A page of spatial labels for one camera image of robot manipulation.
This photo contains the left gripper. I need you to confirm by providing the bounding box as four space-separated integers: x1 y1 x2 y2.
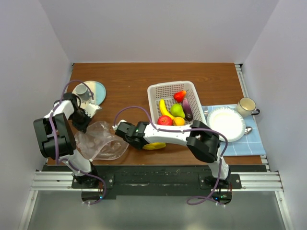
69 109 94 133

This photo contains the yellow fake banana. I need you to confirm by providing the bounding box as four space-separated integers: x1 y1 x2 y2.
159 99 175 120
143 142 166 150

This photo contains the clear zip top bag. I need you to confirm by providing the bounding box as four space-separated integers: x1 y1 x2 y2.
74 121 129 161

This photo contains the red fake apple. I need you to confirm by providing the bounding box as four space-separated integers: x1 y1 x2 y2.
157 115 173 126

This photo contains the orange fake bell pepper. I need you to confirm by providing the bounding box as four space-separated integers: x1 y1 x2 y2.
173 117 185 126

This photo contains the green fake pear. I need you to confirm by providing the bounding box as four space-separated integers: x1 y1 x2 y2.
170 103 185 119

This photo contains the purple fake eggplant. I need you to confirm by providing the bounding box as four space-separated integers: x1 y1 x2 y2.
182 98 193 121

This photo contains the red orange fake peach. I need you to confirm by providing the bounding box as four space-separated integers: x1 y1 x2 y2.
173 90 187 103

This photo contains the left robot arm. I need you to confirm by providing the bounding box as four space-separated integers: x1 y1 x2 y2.
33 92 102 188

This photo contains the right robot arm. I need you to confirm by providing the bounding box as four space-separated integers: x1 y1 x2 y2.
113 120 231 188

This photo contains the grey mug on plate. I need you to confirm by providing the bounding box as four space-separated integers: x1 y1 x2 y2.
75 84 92 101

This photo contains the cream and blue plate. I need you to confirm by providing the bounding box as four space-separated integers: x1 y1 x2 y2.
72 80 106 109

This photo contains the white plastic basket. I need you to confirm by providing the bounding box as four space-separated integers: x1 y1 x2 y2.
147 80 208 127

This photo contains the metal fork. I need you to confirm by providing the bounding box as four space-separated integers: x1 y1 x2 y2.
203 106 209 116

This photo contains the white paper plate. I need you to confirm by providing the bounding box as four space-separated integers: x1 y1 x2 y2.
206 107 246 142

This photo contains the metal spoon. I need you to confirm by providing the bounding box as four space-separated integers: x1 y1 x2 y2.
244 126 253 135

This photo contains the cream enamel mug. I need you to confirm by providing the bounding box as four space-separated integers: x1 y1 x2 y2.
235 97 260 118

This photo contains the blue checked cloth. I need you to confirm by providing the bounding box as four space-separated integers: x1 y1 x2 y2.
208 104 265 157

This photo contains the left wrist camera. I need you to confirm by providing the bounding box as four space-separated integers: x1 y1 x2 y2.
84 103 102 118

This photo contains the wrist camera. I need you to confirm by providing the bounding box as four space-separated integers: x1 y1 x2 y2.
112 119 126 131
84 103 102 118

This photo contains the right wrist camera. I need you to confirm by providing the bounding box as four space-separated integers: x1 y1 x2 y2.
112 119 126 131

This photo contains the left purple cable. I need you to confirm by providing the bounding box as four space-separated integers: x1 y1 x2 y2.
49 80 107 204

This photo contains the purple cable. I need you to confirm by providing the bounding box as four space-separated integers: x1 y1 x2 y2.
49 80 107 204
113 106 234 206

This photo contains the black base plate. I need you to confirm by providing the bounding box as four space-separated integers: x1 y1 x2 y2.
71 164 242 204

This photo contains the aluminium frame rail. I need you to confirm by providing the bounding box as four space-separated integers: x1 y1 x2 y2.
25 63 294 230

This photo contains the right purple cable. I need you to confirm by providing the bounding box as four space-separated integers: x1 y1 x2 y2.
113 106 234 206

